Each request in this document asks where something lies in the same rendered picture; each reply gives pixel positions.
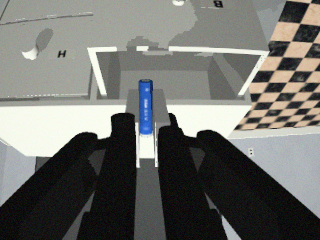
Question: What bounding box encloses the blue battery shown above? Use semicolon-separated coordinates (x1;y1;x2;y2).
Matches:
139;79;153;138

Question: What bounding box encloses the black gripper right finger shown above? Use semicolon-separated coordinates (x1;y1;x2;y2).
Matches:
152;89;320;240

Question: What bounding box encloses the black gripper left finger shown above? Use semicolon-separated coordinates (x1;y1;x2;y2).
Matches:
0;89;140;240

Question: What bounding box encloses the white chest of drawers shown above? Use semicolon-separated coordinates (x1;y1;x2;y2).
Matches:
0;16;252;158

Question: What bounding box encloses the grey drawer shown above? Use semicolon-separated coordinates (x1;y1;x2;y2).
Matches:
87;0;270;100
0;0;96;25
0;20;93;102

